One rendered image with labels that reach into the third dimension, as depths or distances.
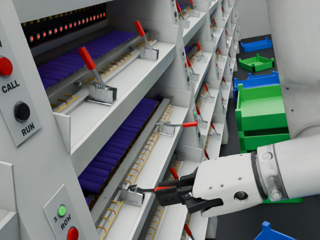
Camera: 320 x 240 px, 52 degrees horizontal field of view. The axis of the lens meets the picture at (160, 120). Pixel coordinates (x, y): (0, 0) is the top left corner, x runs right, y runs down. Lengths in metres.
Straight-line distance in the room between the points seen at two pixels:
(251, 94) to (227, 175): 0.98
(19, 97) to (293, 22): 0.31
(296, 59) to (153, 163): 0.38
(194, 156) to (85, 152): 0.65
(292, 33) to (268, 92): 1.04
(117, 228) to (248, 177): 0.22
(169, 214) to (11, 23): 0.63
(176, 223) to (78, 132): 0.46
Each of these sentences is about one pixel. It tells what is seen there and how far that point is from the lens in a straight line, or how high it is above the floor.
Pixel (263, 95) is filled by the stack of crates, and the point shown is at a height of 0.34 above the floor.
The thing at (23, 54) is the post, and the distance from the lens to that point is 0.35.
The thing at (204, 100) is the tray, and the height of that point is 0.34.
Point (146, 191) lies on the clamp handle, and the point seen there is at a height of 0.53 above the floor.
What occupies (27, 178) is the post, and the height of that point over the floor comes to 0.71.
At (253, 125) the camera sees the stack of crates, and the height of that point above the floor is 0.34.
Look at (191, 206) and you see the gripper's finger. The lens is 0.51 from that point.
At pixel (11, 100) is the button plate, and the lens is 0.32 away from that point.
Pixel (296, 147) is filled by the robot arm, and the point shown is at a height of 0.60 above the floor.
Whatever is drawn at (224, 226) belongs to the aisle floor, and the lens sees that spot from 1.29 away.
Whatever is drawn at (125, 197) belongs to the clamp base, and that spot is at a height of 0.52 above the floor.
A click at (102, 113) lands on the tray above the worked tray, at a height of 0.70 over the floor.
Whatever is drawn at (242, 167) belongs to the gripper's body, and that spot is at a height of 0.57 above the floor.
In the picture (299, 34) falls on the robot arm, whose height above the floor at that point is 0.76.
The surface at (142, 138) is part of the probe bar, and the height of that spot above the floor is 0.55.
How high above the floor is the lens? 0.85
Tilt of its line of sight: 21 degrees down
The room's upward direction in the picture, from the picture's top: 13 degrees counter-clockwise
